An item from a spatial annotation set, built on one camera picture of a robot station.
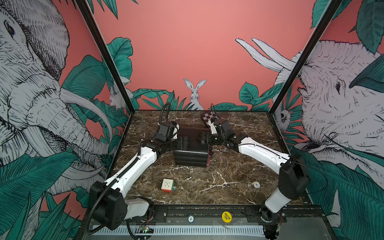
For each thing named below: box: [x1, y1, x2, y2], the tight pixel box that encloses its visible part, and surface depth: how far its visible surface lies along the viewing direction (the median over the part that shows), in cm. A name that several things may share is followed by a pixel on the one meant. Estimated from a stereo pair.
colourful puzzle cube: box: [161, 178, 175, 193], surface depth 80 cm
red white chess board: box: [201, 110, 220, 127], surface depth 117 cm
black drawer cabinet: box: [173, 126, 211, 167], surface depth 79 cm
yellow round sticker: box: [221, 211, 233, 224], surface depth 75 cm
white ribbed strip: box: [92, 225, 265, 236], surface depth 72 cm
